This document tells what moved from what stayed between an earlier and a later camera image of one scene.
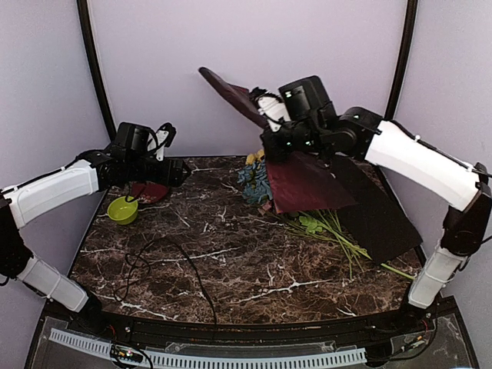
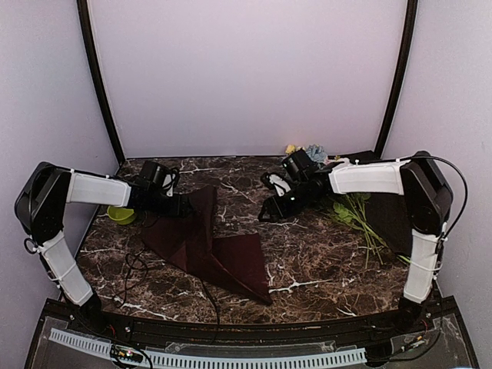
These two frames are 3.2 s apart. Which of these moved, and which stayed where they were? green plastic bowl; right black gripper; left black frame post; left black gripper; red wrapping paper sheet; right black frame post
Moved: red wrapping paper sheet; left black gripper; right black gripper
Stayed: left black frame post; right black frame post; green plastic bowl
